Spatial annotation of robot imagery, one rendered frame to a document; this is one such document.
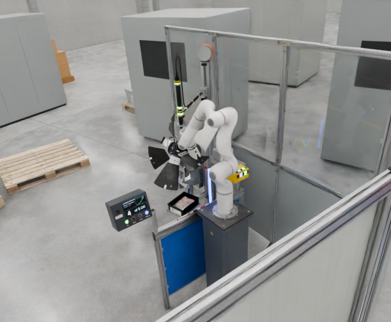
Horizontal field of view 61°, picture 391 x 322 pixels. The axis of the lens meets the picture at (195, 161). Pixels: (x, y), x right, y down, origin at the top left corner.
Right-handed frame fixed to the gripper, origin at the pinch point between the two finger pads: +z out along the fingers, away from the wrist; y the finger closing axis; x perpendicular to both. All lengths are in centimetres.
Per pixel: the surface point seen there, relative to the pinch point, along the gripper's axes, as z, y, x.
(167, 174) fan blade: 13.1, 26.1, 19.1
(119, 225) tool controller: -14, -21, 78
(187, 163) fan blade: 2.0, 7.2, 5.5
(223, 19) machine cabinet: -16, 186, -202
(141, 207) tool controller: -14, -19, 60
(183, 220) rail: 25.6, -15.7, 36.9
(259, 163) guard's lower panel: 50, 0, -60
